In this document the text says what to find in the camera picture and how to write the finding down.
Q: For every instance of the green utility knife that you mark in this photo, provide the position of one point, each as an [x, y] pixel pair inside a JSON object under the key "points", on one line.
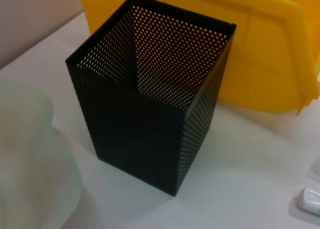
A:
{"points": [[310, 199]]}

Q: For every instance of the black mesh pen holder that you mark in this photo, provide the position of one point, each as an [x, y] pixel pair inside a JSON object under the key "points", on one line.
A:
{"points": [[140, 139]]}

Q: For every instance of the translucent green fruit bowl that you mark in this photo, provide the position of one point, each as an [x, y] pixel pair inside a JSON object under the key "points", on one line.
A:
{"points": [[25, 151]]}

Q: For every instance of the yellow plastic bin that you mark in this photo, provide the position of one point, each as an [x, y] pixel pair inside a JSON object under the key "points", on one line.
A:
{"points": [[270, 64]]}

